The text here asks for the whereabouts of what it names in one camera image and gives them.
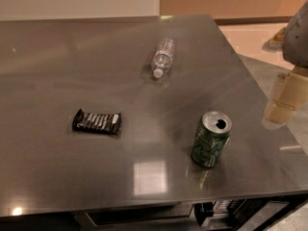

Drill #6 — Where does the dark drawer under table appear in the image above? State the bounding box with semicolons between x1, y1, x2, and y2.
74;203;193;231

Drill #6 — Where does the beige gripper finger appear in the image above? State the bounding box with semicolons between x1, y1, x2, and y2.
264;66;308;125

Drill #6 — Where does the black candy bar wrapper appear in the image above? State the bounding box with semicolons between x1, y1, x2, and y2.
72;109;121;135

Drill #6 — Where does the clear plastic water bottle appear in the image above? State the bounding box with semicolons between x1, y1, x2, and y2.
151;38;175;79

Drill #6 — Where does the green soda can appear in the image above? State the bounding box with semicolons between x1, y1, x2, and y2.
192;111;232;168

